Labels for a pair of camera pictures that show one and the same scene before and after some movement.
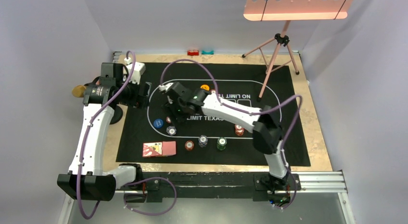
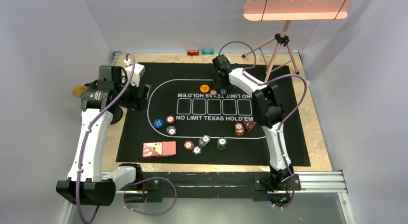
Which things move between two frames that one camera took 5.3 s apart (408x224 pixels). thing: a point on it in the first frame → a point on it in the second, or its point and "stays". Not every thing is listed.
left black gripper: [139, 100] stays
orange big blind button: [205, 86] stays
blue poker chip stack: [202, 141] stays
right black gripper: [170, 107] → [217, 84]
